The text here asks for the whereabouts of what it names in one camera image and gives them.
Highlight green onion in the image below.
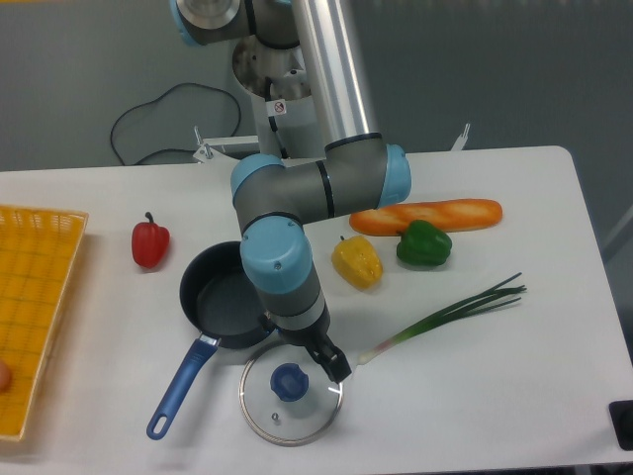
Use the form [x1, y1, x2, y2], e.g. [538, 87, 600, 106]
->
[357, 273, 527, 365]

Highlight black device at table edge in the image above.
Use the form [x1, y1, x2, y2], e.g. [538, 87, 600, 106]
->
[608, 400, 633, 451]

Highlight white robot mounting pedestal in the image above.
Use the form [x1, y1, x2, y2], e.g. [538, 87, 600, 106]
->
[232, 36, 323, 159]

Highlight glass lid with blue knob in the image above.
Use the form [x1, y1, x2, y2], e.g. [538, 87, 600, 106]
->
[238, 340, 344, 447]

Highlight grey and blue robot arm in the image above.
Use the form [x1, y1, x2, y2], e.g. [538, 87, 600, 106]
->
[171, 1, 411, 383]

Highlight right metal table bracket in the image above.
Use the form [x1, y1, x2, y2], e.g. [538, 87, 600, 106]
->
[451, 123, 471, 151]

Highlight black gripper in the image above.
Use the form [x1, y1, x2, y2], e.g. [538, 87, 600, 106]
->
[274, 307, 352, 383]

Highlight left metal table bracket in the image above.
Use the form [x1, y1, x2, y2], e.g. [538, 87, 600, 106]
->
[192, 126, 260, 163]

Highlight green bell pepper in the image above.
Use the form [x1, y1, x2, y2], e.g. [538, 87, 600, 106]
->
[397, 220, 453, 267]

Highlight black cable on floor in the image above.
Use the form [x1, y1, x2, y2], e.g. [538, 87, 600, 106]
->
[109, 82, 242, 166]

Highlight baguette bread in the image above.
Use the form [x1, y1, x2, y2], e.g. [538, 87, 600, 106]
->
[348, 198, 503, 237]

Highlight metal table bracket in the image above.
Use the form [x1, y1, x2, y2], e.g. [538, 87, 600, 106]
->
[192, 126, 260, 163]
[451, 123, 471, 151]

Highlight yellow bell pepper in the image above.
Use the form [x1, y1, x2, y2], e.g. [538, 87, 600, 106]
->
[331, 236, 383, 290]

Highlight yellow woven basket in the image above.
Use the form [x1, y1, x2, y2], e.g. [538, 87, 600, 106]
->
[1, 205, 89, 441]

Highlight dark pot with blue handle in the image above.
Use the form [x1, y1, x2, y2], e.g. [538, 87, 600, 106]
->
[146, 241, 271, 440]

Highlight red bell pepper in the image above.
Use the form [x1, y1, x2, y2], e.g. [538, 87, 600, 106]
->
[131, 212, 171, 269]

